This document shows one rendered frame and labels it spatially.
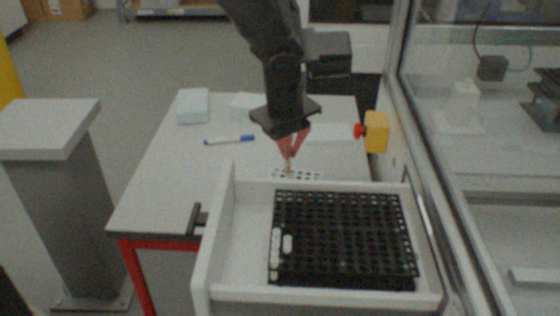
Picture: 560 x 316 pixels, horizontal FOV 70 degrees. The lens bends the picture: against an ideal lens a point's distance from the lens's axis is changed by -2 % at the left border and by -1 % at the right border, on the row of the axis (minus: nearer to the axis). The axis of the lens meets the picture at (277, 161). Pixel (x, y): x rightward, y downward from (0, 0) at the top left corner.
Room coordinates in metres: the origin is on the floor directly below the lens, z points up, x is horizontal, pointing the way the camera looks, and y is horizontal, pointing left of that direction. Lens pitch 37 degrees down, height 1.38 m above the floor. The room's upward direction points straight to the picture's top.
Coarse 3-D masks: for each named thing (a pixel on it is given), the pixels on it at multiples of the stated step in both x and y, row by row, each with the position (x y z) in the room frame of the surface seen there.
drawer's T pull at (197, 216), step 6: (198, 204) 0.50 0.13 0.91; (192, 210) 0.48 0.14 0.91; (198, 210) 0.48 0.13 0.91; (192, 216) 0.47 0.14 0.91; (198, 216) 0.47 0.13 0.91; (204, 216) 0.47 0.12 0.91; (192, 222) 0.45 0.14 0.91; (198, 222) 0.46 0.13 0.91; (204, 222) 0.45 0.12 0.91; (186, 228) 0.44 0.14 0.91; (192, 228) 0.44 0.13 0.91; (186, 234) 0.43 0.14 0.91; (192, 234) 0.43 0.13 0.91
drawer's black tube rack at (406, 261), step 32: (288, 192) 0.54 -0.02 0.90; (320, 192) 0.54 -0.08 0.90; (352, 192) 0.54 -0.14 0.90; (288, 224) 0.46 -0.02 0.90; (320, 224) 0.49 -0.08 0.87; (352, 224) 0.46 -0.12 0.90; (384, 224) 0.46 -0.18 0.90; (288, 256) 0.40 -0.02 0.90; (320, 256) 0.40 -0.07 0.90; (352, 256) 0.39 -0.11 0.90; (384, 256) 0.42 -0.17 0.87; (352, 288) 0.37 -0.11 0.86; (384, 288) 0.36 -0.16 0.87
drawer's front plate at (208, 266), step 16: (224, 160) 0.60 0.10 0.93; (224, 176) 0.55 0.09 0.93; (224, 192) 0.51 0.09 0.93; (224, 208) 0.49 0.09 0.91; (208, 224) 0.43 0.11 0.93; (224, 224) 0.48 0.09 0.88; (208, 240) 0.40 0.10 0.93; (224, 240) 0.46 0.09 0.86; (208, 256) 0.37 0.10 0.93; (208, 272) 0.35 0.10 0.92; (192, 288) 0.32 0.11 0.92; (208, 288) 0.34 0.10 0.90; (208, 304) 0.33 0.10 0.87
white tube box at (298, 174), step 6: (270, 168) 0.74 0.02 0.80; (276, 168) 0.74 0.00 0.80; (282, 168) 0.74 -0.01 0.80; (294, 168) 0.74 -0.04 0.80; (270, 174) 0.72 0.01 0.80; (282, 174) 0.72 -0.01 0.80; (294, 174) 0.72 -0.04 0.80; (300, 174) 0.72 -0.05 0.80; (306, 174) 0.72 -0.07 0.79; (312, 174) 0.72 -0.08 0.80; (318, 174) 0.72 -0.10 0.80
